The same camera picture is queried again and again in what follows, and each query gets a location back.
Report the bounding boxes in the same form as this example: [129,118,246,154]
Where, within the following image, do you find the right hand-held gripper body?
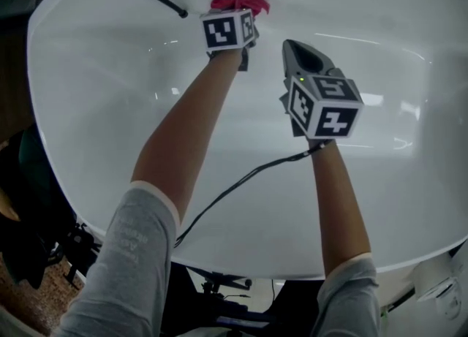
[279,67,366,140]

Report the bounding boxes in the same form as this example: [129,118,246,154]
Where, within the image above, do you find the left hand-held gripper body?
[199,7,261,72]

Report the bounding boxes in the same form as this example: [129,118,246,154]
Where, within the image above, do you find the pink cloth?
[211,0,271,16]

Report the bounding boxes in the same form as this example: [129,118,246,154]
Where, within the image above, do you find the white bathtub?
[26,0,468,281]

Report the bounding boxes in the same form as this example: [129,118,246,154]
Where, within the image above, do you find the person's right forearm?
[306,137,372,280]

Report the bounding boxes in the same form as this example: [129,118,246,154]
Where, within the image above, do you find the person's left forearm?
[130,47,244,227]

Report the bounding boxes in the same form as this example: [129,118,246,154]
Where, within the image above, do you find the black metal stand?
[380,286,418,313]

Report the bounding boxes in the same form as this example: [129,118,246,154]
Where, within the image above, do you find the person's grey shirt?
[50,180,383,337]

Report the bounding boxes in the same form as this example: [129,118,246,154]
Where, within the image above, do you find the black office chair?
[21,196,105,289]

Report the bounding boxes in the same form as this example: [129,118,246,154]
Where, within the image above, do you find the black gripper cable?
[174,140,336,249]

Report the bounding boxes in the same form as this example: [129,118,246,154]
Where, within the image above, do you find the black chest camera harness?
[200,273,279,329]

